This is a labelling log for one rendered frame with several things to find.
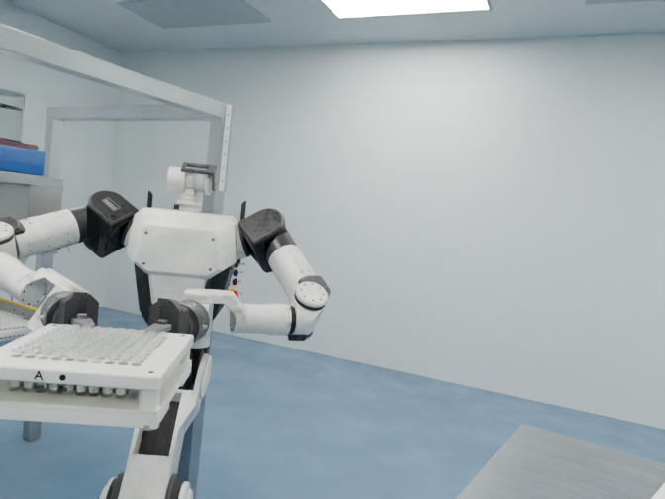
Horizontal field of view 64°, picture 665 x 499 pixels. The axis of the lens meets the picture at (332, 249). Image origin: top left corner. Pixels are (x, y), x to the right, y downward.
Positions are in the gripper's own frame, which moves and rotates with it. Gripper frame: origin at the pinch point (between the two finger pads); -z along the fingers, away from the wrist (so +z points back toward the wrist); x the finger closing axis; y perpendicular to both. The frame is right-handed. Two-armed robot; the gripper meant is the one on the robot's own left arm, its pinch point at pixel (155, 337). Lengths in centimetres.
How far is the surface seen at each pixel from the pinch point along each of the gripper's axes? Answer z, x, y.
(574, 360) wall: 338, 62, -208
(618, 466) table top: 14, 18, -87
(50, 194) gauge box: 64, -24, 60
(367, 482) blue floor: 174, 102, -48
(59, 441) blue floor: 174, 101, 112
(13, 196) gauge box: 62, -22, 70
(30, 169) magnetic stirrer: 61, -30, 65
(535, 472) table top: 6, 18, -69
